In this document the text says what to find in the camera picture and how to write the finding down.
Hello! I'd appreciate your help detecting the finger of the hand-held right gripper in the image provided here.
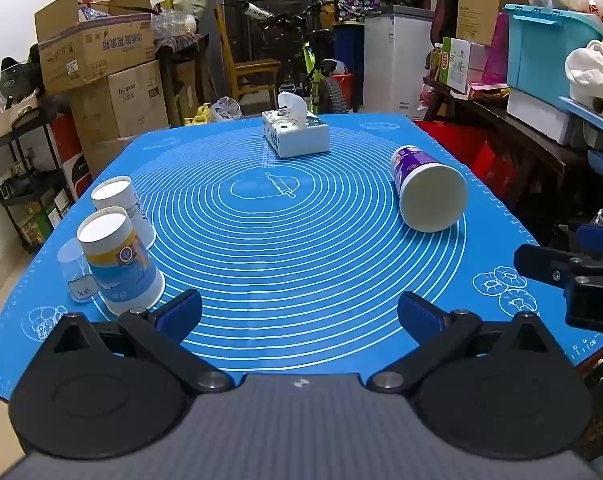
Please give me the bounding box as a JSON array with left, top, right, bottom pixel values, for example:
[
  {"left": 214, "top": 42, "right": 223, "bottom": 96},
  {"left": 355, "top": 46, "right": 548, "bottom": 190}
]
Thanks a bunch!
[
  {"left": 554, "top": 222, "right": 603, "bottom": 262},
  {"left": 513, "top": 243, "right": 595, "bottom": 289}
]

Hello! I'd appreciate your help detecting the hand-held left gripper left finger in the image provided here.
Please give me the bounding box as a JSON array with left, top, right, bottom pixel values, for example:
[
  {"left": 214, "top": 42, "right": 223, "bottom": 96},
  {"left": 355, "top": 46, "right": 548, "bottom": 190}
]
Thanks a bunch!
[{"left": 41, "top": 289, "right": 235, "bottom": 394}]

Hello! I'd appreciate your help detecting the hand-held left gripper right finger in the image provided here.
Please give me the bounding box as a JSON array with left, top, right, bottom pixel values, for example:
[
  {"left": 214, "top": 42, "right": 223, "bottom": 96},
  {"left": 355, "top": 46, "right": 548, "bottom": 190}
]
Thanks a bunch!
[{"left": 368, "top": 291, "right": 563, "bottom": 394}]

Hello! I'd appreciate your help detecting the purple print paper cup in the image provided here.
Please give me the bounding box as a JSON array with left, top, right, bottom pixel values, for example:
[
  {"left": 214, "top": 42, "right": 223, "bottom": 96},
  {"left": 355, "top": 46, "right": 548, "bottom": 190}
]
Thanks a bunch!
[{"left": 390, "top": 145, "right": 469, "bottom": 234}]

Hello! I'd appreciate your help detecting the yellow blue print paper cup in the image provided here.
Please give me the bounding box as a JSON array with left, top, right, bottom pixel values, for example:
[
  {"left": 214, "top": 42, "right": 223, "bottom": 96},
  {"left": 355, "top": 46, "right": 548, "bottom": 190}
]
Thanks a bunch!
[{"left": 76, "top": 207, "right": 166, "bottom": 317}]

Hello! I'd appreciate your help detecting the small clear plastic cup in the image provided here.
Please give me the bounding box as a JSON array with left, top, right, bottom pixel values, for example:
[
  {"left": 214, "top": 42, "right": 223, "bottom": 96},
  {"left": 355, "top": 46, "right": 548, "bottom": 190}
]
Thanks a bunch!
[{"left": 58, "top": 238, "right": 100, "bottom": 305}]

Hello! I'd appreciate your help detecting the white paper cup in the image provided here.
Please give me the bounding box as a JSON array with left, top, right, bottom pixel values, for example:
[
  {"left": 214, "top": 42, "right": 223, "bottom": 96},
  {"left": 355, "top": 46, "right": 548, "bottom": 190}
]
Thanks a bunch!
[{"left": 90, "top": 176, "right": 155, "bottom": 251}]

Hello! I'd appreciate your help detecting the blue silicone baking mat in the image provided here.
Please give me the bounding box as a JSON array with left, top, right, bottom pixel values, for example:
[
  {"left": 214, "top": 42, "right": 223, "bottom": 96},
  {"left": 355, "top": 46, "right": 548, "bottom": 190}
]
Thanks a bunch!
[{"left": 0, "top": 112, "right": 603, "bottom": 402}]

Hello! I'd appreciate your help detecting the dark wooden bench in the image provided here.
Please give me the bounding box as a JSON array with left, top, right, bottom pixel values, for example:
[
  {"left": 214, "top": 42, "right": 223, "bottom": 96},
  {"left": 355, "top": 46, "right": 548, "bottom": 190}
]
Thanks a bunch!
[{"left": 423, "top": 76, "right": 591, "bottom": 202}]

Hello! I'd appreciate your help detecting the white flat box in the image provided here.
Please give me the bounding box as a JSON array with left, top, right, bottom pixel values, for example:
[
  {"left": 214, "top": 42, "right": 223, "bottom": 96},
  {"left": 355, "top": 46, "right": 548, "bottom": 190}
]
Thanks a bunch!
[{"left": 506, "top": 89, "right": 575, "bottom": 146}]

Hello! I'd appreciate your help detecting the red bag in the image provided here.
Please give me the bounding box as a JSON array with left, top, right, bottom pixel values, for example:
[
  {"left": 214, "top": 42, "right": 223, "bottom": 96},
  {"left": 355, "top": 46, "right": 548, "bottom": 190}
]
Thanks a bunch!
[{"left": 413, "top": 120, "right": 518, "bottom": 197}]

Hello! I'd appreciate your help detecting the cream crumpled cloth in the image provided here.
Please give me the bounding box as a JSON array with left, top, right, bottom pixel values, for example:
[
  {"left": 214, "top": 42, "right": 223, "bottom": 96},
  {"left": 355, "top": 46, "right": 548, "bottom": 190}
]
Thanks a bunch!
[{"left": 565, "top": 37, "right": 603, "bottom": 107}]

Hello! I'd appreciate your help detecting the teal plastic storage bin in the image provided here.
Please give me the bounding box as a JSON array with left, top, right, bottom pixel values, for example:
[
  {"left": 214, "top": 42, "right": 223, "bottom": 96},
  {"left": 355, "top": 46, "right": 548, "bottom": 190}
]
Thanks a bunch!
[{"left": 503, "top": 3, "right": 603, "bottom": 106}]

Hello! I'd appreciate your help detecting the yellow toy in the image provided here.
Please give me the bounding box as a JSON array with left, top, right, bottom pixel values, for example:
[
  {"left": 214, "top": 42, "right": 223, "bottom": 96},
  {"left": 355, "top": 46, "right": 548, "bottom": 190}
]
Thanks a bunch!
[{"left": 183, "top": 102, "right": 212, "bottom": 126}]

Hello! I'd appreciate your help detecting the black metal shelf rack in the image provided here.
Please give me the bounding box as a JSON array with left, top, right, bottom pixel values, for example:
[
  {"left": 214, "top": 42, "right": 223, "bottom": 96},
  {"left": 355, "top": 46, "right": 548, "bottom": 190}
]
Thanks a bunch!
[{"left": 0, "top": 94, "right": 75, "bottom": 255}]

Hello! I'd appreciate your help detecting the clear plastic bag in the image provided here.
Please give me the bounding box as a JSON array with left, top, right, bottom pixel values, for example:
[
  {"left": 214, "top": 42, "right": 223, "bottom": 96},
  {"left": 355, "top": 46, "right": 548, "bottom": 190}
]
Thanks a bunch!
[{"left": 208, "top": 95, "right": 243, "bottom": 122}]

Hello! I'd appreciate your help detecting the pink box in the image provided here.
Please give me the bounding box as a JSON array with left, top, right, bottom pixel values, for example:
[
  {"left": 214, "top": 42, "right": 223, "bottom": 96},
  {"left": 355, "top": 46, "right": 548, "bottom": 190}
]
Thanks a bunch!
[{"left": 481, "top": 12, "right": 510, "bottom": 86}]

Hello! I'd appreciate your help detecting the white tissue box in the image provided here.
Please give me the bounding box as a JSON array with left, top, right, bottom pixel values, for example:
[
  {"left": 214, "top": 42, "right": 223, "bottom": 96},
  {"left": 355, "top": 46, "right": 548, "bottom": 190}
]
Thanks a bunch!
[{"left": 260, "top": 92, "right": 331, "bottom": 159}]

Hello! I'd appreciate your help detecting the green white carton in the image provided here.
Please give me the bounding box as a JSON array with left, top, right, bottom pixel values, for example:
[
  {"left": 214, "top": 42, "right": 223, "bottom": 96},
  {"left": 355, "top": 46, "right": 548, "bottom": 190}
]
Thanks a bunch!
[{"left": 440, "top": 36, "right": 500, "bottom": 101}]

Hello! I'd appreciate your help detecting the large brown cardboard box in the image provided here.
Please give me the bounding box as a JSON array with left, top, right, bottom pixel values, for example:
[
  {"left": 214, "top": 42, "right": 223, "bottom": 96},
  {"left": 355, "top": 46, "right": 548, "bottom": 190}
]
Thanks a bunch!
[{"left": 68, "top": 60, "right": 170, "bottom": 142}]

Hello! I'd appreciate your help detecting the yellow drink bottle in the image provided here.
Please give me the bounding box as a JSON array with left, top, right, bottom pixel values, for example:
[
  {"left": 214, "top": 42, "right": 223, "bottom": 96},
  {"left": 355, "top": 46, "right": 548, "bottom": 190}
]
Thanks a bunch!
[{"left": 428, "top": 42, "right": 445, "bottom": 84}]

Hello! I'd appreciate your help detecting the red bucket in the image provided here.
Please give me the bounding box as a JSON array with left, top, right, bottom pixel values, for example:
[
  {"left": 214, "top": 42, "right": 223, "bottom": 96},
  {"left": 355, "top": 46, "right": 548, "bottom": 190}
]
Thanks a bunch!
[{"left": 330, "top": 72, "right": 355, "bottom": 112}]

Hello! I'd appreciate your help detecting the dark side table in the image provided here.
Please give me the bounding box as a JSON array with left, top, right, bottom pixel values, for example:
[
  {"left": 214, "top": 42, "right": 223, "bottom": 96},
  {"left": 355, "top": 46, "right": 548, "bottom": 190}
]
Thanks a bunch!
[{"left": 154, "top": 32, "right": 211, "bottom": 127}]

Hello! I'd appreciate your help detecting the white chest freezer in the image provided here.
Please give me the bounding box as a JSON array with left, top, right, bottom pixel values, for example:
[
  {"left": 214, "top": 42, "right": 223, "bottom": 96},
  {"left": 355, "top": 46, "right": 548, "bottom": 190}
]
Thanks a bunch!
[{"left": 363, "top": 5, "right": 435, "bottom": 122}]

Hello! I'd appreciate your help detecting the wooden chair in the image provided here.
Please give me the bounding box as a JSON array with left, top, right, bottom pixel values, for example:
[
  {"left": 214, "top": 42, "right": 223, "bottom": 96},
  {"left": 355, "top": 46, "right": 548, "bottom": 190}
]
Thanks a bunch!
[{"left": 213, "top": 4, "right": 282, "bottom": 107}]

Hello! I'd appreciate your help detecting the shallow cardboard tray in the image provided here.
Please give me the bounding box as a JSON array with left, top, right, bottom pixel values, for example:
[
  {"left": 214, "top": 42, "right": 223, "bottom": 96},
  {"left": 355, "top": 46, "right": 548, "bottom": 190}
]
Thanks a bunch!
[{"left": 0, "top": 94, "right": 40, "bottom": 147}]

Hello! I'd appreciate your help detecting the tall brown cardboard box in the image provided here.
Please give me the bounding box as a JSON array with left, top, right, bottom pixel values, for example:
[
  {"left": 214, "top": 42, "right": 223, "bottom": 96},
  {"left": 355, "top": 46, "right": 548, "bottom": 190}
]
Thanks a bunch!
[{"left": 455, "top": 0, "right": 528, "bottom": 47}]

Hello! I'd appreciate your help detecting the black green bicycle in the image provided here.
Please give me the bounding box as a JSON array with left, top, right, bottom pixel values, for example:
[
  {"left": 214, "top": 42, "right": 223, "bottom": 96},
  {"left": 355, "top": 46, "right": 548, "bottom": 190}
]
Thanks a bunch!
[{"left": 240, "top": 0, "right": 358, "bottom": 116}]

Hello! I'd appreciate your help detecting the open brown cardboard box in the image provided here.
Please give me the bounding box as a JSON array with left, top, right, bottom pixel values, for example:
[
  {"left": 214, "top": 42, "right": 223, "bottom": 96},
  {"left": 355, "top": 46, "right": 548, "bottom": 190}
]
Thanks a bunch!
[{"left": 34, "top": 0, "right": 156, "bottom": 96}]

